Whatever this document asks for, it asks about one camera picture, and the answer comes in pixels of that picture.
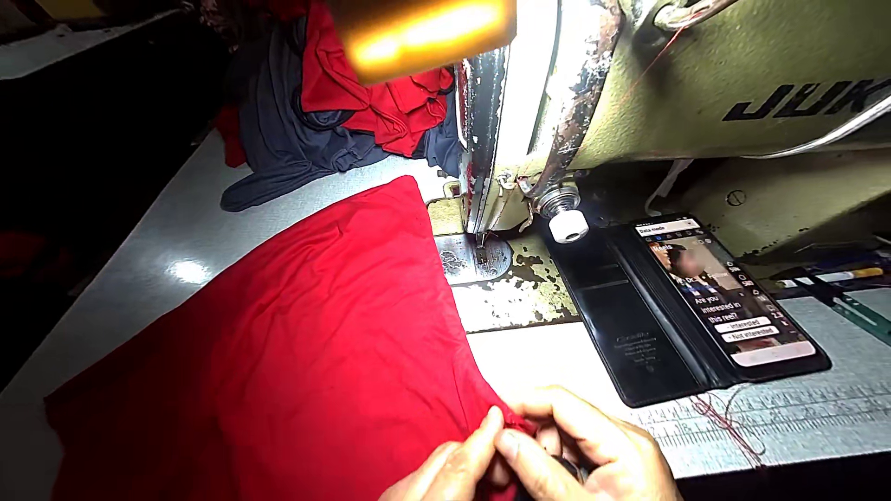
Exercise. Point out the person's right thumb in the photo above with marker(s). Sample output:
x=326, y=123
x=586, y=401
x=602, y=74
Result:
x=534, y=467

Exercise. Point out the black folding phone case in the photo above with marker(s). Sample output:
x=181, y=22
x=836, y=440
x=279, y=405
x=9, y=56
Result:
x=630, y=334

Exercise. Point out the person's right hand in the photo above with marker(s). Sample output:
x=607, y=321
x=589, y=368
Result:
x=630, y=470

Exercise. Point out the person's right index finger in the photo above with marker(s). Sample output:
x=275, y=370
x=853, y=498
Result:
x=572, y=412

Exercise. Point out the person's left fingers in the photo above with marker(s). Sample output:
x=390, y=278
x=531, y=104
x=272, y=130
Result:
x=468, y=463

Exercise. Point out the white round knob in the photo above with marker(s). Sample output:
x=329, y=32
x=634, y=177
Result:
x=568, y=226

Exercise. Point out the metal needle plate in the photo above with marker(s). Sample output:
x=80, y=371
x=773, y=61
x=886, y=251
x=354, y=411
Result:
x=456, y=263

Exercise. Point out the metal presser foot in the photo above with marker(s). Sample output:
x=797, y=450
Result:
x=481, y=252

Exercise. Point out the red fabric piece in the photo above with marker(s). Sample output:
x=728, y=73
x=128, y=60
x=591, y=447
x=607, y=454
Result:
x=334, y=313

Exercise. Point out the printed measuring tape strip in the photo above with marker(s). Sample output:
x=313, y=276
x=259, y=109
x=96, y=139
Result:
x=800, y=409

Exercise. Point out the red sewing thread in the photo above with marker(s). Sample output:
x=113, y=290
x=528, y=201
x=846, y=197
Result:
x=669, y=46

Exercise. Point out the person's left hand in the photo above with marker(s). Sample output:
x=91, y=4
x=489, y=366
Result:
x=452, y=477

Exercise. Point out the tangled red thread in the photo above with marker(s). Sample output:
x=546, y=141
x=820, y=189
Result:
x=725, y=426

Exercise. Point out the smartphone with black frame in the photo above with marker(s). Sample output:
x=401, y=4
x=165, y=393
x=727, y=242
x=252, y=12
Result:
x=706, y=271

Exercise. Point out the person's right fingers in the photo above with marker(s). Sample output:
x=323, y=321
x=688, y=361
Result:
x=550, y=440

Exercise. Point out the small black metal tool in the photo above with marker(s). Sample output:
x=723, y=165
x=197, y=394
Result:
x=571, y=468

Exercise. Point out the pile of red and navy garments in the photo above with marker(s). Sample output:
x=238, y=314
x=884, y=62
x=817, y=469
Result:
x=299, y=132

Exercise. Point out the glowing yellow lamp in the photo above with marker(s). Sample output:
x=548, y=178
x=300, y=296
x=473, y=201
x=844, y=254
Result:
x=424, y=31

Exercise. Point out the green sewing machine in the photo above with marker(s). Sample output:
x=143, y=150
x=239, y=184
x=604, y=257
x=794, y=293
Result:
x=696, y=83

